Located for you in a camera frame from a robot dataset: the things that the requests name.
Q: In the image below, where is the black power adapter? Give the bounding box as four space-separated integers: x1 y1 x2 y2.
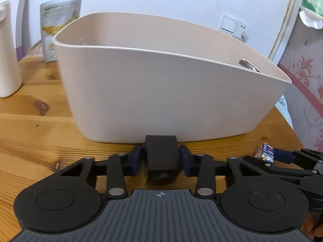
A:
144 135 181 184

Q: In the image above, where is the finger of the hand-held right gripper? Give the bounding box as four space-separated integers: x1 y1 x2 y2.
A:
242 156 317 182
273 147 323 170

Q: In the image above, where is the beige plastic storage bin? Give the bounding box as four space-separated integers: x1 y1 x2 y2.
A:
53 12 293 144

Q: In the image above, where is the banana chips pouch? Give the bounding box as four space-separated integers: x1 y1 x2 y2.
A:
40 0 83 63

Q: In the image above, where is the white thermos bottle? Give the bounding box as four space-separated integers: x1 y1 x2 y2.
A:
0 0 23 98

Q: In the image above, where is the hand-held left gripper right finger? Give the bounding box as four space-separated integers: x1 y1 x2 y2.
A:
179 145 263 198

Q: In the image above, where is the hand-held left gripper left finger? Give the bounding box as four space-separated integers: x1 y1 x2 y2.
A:
59 144 145 198

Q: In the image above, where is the floral patterned cloth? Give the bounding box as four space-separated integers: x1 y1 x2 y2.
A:
17 40 47 62

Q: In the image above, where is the light blue cloth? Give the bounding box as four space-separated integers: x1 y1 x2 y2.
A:
275 94 295 129

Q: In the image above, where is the white wall socket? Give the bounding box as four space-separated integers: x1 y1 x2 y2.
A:
219 12 252 42

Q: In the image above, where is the green white plastic bag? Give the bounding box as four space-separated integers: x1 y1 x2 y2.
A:
299 0 323 30

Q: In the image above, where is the pink floral cabinet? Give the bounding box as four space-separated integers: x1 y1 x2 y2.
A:
267 0 323 154

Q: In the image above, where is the shiny metal item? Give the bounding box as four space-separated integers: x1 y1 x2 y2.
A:
238 59 260 73

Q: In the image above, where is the small dark blue printed packet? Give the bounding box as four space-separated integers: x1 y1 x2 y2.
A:
254 143 275 162

